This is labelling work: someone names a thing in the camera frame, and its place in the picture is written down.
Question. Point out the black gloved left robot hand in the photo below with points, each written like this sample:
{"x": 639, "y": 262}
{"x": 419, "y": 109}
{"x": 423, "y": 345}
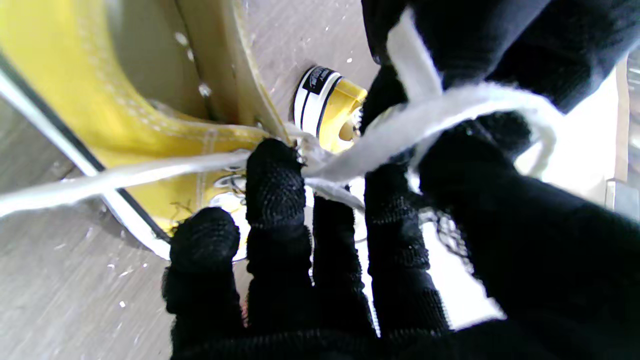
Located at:
{"x": 500, "y": 35}

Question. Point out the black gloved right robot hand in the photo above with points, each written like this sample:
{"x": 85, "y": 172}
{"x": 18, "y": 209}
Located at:
{"x": 550, "y": 260}

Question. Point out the yellow canvas sneaker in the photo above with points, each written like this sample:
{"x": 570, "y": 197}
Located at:
{"x": 60, "y": 75}
{"x": 345, "y": 100}

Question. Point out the white shoelace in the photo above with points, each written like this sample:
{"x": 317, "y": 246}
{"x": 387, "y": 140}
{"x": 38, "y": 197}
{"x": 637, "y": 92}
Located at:
{"x": 125, "y": 175}

